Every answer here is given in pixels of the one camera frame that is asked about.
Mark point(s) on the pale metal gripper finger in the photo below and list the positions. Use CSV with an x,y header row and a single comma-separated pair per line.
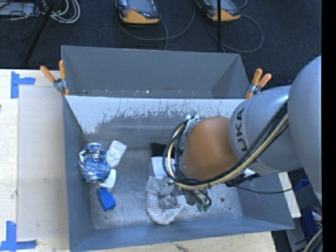
x,y
170,201
168,181

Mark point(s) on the white striped cloth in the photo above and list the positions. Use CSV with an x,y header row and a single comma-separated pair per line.
x,y
157,214

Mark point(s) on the black and white box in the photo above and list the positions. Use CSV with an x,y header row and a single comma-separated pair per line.
x,y
157,164

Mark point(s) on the small white plastic piece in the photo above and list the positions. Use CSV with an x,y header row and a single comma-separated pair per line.
x,y
110,179

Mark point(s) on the white ridged plastic piece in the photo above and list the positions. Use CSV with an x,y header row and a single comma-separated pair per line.
x,y
115,152

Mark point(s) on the blue plastic block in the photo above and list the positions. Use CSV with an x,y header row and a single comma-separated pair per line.
x,y
107,199

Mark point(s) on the grey metal bin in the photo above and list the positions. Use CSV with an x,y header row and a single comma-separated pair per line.
x,y
136,72

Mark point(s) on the pale wood board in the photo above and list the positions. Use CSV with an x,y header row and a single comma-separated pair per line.
x,y
39,153

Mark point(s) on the black cylinder on white bracket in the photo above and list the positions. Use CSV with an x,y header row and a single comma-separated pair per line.
x,y
237,180

